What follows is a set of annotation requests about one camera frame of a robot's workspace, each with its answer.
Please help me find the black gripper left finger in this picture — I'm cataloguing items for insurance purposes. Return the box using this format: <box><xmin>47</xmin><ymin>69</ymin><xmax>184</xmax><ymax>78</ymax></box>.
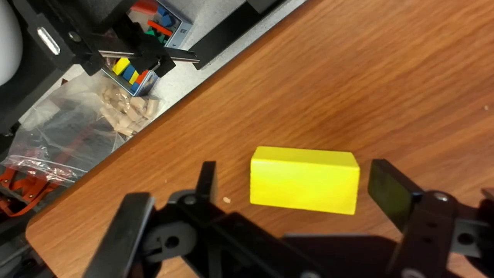
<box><xmin>84</xmin><ymin>160</ymin><xmax>321</xmax><ymax>278</ymax></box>

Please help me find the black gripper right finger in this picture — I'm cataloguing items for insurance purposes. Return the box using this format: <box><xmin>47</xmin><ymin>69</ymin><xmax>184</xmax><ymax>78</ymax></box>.
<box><xmin>368</xmin><ymin>157</ymin><xmax>494</xmax><ymax>278</ymax></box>

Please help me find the yellow rectangular block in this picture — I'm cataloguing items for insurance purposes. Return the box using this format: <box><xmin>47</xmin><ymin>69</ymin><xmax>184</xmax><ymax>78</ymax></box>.
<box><xmin>249</xmin><ymin>145</ymin><xmax>361</xmax><ymax>216</ymax></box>

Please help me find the clear plastic bag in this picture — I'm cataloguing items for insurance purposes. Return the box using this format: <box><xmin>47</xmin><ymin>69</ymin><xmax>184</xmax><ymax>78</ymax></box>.
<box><xmin>3</xmin><ymin>75</ymin><xmax>162</xmax><ymax>182</ymax></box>

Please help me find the red plastic object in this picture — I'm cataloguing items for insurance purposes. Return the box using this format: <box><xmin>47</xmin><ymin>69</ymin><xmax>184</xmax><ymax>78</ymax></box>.
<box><xmin>0</xmin><ymin>163</ymin><xmax>59</xmax><ymax>219</ymax></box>

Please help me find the clear box of coloured blocks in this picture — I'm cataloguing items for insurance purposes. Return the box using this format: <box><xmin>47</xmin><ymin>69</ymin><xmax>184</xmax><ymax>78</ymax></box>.
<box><xmin>101</xmin><ymin>0</ymin><xmax>195</xmax><ymax>97</ymax></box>

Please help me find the white rounded object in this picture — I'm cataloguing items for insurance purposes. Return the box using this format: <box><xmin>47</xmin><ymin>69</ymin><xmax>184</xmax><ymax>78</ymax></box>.
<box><xmin>0</xmin><ymin>0</ymin><xmax>25</xmax><ymax>86</ymax></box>

